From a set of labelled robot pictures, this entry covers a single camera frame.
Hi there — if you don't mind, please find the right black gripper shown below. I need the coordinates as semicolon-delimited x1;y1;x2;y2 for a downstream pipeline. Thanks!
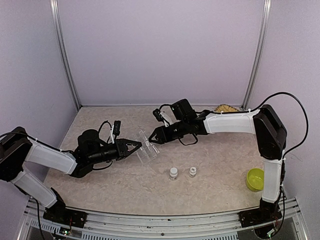
147;119;188;145

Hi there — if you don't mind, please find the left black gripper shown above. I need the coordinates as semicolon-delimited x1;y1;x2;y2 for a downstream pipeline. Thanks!
88;138;142;165

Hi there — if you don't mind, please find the clear plastic pill organizer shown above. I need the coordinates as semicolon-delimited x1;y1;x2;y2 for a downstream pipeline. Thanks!
132;130;160;165

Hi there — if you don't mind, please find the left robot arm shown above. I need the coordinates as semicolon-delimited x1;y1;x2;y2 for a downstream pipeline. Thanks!
0;126;142;223

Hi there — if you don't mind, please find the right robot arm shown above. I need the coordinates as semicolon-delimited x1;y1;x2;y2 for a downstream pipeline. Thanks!
148;98;287;222

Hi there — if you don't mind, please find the white pill bottle left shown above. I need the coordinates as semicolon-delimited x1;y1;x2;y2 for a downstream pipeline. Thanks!
169;167;178;181

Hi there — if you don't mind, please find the white pill bottle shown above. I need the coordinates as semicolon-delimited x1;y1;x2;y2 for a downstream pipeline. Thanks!
189;166;197;178
169;167;178;181

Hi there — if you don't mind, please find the white pill bottle right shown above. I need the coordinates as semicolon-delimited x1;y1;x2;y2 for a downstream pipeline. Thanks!
189;166;197;178

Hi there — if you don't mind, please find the woven bamboo tray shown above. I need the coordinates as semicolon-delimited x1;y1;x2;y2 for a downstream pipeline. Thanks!
214;104;240;113

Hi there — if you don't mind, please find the lime green bowl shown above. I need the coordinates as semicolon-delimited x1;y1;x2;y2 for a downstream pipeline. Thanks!
246;168;264;192

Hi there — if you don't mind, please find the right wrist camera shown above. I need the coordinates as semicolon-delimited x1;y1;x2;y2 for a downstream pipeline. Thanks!
152;108;173;127

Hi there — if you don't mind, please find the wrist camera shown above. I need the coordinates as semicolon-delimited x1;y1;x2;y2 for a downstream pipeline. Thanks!
152;108;173;127
109;120;121;144

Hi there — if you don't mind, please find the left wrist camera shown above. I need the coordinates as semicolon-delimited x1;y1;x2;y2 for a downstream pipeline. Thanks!
109;120;121;144

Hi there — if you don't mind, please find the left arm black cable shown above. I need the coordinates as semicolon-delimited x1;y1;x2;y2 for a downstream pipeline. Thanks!
0;120;116;151

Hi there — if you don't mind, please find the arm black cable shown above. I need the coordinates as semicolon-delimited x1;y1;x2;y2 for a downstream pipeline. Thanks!
241;91;310;153
0;120;116;151

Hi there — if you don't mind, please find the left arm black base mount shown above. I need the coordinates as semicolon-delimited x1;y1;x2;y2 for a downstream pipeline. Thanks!
43;200;87;228

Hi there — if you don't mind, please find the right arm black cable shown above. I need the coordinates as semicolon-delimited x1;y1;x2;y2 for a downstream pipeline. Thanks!
241;91;310;153

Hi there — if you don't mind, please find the front aluminium rail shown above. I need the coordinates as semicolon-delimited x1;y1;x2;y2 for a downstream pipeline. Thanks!
15;198;310;240

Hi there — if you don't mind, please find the left aluminium frame post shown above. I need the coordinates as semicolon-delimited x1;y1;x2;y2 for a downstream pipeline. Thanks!
50;0;82;111

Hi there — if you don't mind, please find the aluminium frame post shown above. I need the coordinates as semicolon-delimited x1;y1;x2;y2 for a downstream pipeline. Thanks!
50;0;82;111
241;0;272;109

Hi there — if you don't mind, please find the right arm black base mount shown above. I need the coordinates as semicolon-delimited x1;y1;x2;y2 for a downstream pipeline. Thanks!
238;199;282;228

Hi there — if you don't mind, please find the right aluminium frame post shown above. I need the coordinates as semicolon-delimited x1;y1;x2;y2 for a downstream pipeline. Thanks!
241;0;272;109

